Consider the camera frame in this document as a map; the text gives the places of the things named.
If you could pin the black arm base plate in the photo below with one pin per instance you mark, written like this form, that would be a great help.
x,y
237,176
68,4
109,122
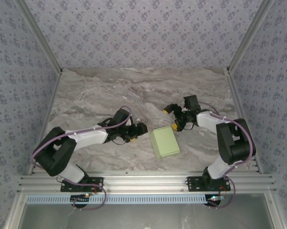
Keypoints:
x,y
95,184
193,186

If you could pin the light green paper box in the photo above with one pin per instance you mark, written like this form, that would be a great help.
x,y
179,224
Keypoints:
x,y
165,143

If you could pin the slanted aluminium frame post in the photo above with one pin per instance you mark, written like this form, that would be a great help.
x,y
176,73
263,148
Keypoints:
x,y
41,35
249,35

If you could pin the short aluminium frame post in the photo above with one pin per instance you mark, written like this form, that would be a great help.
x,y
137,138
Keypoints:
x,y
14,212
275,212

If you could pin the grey metal panel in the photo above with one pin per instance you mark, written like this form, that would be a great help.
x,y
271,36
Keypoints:
x,y
146,217

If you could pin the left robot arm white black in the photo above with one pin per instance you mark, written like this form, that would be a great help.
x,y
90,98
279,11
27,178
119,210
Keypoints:
x,y
91,137

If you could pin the aluminium table side rail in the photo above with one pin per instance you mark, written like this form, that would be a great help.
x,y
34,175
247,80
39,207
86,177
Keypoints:
x,y
240,107

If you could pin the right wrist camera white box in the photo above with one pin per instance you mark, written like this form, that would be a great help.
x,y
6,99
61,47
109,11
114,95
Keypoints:
x,y
186,110

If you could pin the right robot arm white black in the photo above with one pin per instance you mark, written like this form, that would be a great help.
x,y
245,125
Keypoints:
x,y
208,120

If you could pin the long aluminium frame rail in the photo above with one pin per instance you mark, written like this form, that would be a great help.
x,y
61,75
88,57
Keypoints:
x,y
146,183

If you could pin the small black adapter board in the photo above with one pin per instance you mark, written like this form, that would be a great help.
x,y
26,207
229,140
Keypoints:
x,y
80,198
215,198

